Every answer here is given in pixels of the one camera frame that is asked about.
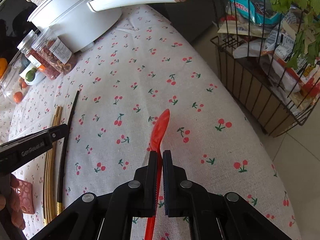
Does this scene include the red plastic spoon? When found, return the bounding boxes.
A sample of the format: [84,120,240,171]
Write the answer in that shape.
[144,109,170,240]

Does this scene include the person's left hand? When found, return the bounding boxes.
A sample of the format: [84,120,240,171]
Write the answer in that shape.
[1,174,25,230]

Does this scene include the pink perforated utensil holder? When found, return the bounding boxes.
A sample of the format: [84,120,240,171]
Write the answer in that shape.
[16,179,35,215]

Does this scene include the black chopstick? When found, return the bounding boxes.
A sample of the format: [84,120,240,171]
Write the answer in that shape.
[56,90,80,205]

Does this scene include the clear jar with kumquats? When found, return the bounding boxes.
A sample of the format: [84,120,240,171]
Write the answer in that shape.
[1,52,29,104]

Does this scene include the white bowl with green fruit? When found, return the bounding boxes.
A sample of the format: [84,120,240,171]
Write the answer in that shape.
[19,63,46,86]

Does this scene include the orange fruit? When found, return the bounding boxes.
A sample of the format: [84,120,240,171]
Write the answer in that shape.
[0,58,8,77]

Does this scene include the jar of dried fruit rings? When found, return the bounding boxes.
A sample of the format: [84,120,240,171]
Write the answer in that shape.
[31,28,77,75]

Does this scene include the dark green squash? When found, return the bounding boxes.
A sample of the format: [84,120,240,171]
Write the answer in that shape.
[21,54,30,68]

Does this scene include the jar of red goji berries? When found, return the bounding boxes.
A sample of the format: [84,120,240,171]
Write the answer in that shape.
[17,30,60,80]

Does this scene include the cherry print tablecloth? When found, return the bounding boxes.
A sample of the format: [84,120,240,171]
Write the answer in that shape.
[1,5,300,239]

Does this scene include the black microwave oven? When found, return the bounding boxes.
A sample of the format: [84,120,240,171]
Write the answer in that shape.
[1,0,36,62]

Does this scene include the stainless steel refrigerator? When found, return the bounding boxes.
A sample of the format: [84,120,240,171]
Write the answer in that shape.
[112,0,226,45]

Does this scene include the blue snack package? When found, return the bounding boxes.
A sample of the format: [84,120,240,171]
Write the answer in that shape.
[229,0,281,25]

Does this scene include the leafy green vegetables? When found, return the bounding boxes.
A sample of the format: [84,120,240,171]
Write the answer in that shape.
[270,0,319,70]

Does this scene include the white electric pot with handle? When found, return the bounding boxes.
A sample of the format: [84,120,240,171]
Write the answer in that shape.
[28,0,186,53]

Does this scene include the black wire basket rack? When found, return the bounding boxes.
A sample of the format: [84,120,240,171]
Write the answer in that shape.
[212,0,319,137]

